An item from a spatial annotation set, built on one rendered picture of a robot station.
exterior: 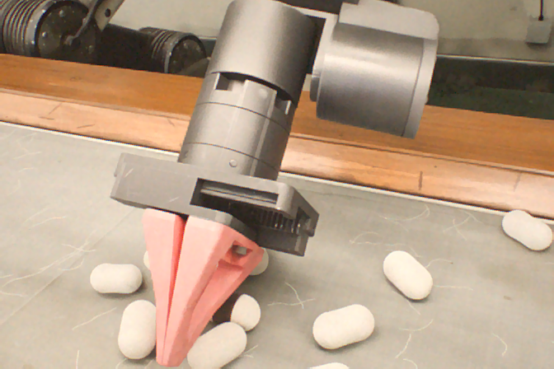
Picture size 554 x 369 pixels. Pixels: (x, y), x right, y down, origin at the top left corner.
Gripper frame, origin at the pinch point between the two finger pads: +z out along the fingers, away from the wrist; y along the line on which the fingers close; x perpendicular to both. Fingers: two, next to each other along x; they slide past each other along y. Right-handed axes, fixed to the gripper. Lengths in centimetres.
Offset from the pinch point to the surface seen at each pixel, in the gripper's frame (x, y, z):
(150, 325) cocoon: 1.9, -2.7, -0.6
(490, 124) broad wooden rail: 19.7, 12.9, -23.0
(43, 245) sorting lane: 6.6, -15.9, -3.3
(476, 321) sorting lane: 8.4, 14.4, -5.8
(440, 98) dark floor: 185, -10, -99
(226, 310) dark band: 3.4, 0.9, -2.5
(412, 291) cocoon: 7.4, 10.6, -6.6
